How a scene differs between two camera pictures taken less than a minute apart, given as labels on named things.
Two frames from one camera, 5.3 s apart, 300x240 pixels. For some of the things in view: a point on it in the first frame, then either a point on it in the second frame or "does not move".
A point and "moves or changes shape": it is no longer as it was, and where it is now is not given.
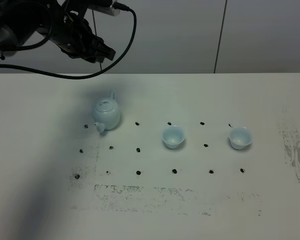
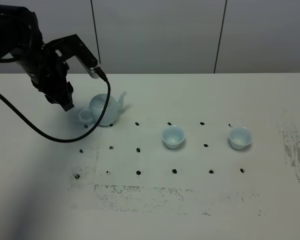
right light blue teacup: [240, 137] does not move
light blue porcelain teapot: [106, 113] moves or changes shape
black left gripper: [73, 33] to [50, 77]
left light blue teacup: [173, 136] does not move
